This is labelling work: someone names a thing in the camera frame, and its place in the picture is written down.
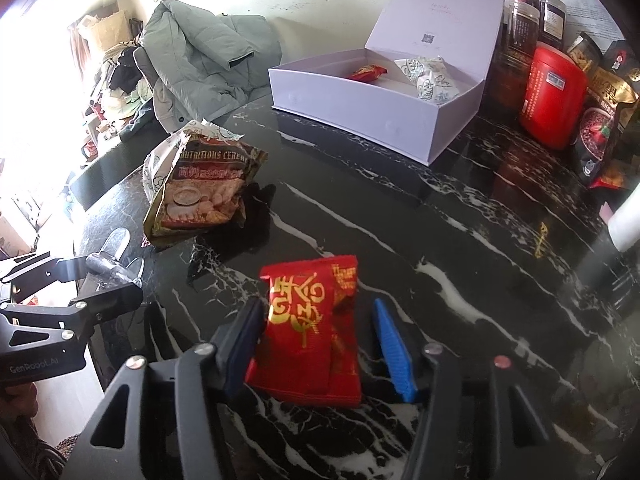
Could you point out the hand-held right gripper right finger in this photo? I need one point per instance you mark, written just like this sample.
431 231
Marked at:
395 355

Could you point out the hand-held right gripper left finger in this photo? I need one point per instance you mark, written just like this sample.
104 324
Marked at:
245 345

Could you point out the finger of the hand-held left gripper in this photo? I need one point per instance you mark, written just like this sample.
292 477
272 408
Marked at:
110 302
45 267

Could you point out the red packet with gold print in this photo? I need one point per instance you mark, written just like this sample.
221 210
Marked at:
305 340

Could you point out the white printed snack packet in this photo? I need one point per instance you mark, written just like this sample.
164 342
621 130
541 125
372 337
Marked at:
437 90
417 67
155 170

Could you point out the gold cereal packet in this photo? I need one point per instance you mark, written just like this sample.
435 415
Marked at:
205 190

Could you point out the lavender gift box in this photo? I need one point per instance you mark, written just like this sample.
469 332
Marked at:
350 110

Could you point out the red cartoon snack packet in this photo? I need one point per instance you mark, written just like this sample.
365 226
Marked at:
369 73

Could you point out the person's left hand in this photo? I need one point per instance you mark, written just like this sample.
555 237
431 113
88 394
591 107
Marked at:
15 399

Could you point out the cardboard box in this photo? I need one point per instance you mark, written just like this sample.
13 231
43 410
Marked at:
15 235

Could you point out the dark green sofa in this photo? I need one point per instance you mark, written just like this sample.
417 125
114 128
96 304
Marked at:
105 180

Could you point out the pile of clothes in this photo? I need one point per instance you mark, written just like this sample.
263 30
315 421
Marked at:
117 85

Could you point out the brown paper bag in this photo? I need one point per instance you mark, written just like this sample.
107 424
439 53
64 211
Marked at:
105 30

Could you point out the white rolled paper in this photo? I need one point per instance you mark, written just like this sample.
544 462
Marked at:
626 225

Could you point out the grey-green down jacket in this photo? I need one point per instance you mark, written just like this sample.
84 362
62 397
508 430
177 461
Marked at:
210 55

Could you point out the red gold snack packet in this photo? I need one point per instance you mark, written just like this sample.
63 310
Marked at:
610 181

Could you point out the dark brown jar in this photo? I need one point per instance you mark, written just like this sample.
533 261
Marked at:
510 82

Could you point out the red canister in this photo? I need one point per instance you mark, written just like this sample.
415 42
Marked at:
550 100

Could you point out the black and gold cereal pouch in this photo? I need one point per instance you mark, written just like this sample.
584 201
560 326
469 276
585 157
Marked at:
607 120

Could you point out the clear jar with brown contents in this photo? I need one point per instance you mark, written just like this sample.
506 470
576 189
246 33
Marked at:
521 27

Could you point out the clear jar with dark label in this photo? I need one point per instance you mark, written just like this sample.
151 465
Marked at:
552 20

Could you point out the printed paper sheet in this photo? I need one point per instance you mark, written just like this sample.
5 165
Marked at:
595 12

